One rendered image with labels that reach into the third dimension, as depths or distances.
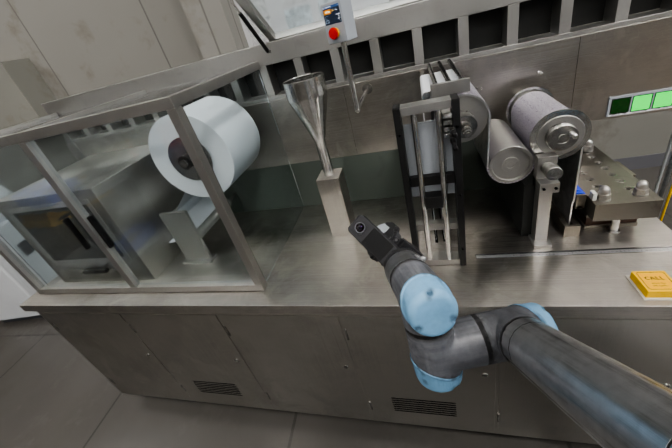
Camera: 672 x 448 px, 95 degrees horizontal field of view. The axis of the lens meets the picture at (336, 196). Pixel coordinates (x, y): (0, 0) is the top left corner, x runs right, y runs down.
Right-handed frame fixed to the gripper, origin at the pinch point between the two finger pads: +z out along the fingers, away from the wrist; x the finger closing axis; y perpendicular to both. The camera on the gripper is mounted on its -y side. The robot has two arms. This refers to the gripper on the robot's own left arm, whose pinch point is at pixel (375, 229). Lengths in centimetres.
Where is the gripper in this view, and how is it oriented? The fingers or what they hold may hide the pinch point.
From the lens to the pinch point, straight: 78.0
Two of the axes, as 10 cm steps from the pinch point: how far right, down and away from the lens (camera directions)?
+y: 7.7, 6.1, 1.7
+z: -0.6, -1.9, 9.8
